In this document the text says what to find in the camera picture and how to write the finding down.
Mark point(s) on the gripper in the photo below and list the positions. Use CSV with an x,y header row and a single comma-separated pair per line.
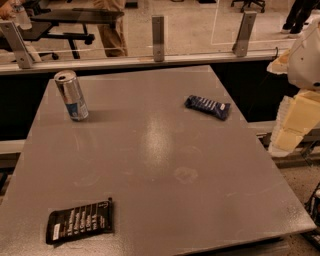
x,y
306,63

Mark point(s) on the black rxbar chocolate wrapper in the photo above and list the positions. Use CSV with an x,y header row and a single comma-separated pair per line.
x,y
80,222

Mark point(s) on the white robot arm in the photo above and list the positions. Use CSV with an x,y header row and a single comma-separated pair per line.
x,y
303,68

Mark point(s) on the silver blue redbull can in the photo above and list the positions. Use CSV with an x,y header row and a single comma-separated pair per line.
x,y
70,90

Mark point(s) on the dark blue snack bar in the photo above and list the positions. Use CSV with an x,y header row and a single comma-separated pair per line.
x,y
208,106

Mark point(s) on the person in black trousers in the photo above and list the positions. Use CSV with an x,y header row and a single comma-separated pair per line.
x,y
298,15

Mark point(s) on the black office chair base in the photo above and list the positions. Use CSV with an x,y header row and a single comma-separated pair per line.
x,y
248,3

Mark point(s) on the black object at right edge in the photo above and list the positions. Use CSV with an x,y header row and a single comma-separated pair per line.
x,y
312,206

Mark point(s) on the person in khaki trousers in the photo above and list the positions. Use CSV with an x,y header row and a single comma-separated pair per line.
x,y
112,38

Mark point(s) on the black office desk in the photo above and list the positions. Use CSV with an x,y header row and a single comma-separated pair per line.
x,y
81,16

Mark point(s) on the plastic water bottle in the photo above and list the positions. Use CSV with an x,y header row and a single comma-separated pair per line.
x,y
21,16

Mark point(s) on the right metal bracket post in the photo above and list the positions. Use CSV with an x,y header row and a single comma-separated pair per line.
x,y
241,44

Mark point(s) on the metal bracket post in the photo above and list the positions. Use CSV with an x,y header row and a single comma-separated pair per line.
x,y
16,43
241,44
158,37

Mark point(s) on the middle metal bracket post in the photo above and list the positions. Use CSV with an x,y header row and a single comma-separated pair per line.
x,y
158,37

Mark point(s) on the left metal bracket post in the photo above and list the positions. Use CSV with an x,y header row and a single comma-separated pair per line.
x,y
16,43

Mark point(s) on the metal barrier rail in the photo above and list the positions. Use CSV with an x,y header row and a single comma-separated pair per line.
x,y
141,62

